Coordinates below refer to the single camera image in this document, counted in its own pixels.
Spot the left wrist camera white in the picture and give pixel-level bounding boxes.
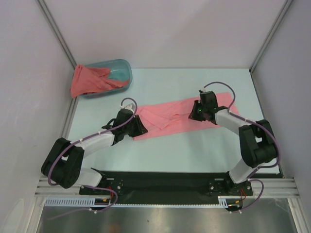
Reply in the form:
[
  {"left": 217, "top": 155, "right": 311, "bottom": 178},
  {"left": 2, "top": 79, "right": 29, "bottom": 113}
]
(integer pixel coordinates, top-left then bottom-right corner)
[{"left": 121, "top": 103, "right": 136, "bottom": 113}]

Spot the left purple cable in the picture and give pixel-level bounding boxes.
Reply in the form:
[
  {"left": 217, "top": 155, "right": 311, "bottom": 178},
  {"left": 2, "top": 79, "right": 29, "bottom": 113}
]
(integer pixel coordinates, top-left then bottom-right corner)
[{"left": 47, "top": 98, "right": 138, "bottom": 186}]

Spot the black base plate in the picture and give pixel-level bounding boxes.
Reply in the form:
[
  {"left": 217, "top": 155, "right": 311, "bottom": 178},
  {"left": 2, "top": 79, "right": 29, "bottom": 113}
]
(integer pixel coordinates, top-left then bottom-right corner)
[{"left": 79, "top": 170, "right": 285, "bottom": 205}]

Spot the aluminium corner post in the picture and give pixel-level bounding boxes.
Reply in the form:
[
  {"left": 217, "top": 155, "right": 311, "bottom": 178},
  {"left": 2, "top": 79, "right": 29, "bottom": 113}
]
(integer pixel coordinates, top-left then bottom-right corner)
[
  {"left": 249, "top": 0, "right": 294, "bottom": 75},
  {"left": 35, "top": 0, "right": 77, "bottom": 68}
]

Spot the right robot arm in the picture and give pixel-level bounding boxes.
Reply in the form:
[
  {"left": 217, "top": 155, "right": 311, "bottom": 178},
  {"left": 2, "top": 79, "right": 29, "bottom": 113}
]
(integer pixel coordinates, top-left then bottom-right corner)
[{"left": 189, "top": 90, "right": 279, "bottom": 195}]

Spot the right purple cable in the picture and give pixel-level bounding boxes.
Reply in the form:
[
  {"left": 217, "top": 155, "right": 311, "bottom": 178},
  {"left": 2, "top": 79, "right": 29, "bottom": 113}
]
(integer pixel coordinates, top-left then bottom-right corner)
[{"left": 201, "top": 82, "right": 280, "bottom": 207}]

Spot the white slotted cable duct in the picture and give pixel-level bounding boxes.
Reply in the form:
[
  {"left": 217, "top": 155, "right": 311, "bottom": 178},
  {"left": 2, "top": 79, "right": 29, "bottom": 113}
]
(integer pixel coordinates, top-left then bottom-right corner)
[{"left": 45, "top": 196, "right": 230, "bottom": 208}]

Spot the right aluminium corner post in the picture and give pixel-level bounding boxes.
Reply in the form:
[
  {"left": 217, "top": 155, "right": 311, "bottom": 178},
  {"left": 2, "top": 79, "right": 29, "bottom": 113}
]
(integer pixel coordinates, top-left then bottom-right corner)
[{"left": 249, "top": 0, "right": 294, "bottom": 75}]

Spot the teal plastic bin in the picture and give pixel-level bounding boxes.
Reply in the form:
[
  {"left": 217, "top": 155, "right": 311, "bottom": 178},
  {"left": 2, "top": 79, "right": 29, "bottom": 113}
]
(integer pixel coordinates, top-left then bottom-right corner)
[{"left": 82, "top": 59, "right": 133, "bottom": 99}]

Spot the light pink t shirt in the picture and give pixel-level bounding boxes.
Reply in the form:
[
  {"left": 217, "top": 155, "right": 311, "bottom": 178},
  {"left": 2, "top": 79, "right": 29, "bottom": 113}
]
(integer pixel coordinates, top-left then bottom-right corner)
[{"left": 133, "top": 91, "right": 240, "bottom": 142}]

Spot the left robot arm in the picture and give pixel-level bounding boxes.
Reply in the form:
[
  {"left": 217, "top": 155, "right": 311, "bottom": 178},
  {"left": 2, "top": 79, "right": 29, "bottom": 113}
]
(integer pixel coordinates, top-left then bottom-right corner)
[{"left": 41, "top": 108, "right": 148, "bottom": 194}]

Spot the purple cable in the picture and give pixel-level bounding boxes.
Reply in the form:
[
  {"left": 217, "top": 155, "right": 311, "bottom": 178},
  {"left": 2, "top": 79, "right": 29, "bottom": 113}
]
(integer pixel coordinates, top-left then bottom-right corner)
[
  {"left": 47, "top": 98, "right": 138, "bottom": 186},
  {"left": 201, "top": 82, "right": 280, "bottom": 207}
]

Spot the left aluminium corner post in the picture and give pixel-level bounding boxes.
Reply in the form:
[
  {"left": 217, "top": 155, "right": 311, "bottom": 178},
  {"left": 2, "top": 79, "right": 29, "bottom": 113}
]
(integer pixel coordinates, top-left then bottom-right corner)
[{"left": 35, "top": 0, "right": 77, "bottom": 68}]

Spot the aluminium front rail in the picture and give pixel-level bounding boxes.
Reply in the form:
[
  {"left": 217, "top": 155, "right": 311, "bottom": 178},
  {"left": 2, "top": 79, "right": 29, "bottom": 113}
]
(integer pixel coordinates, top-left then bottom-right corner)
[{"left": 35, "top": 178, "right": 300, "bottom": 199}]

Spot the salmon red t shirt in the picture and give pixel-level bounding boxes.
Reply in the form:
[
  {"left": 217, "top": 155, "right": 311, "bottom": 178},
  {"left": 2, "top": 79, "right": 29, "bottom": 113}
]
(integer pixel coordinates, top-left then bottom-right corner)
[{"left": 70, "top": 65, "right": 130, "bottom": 99}]

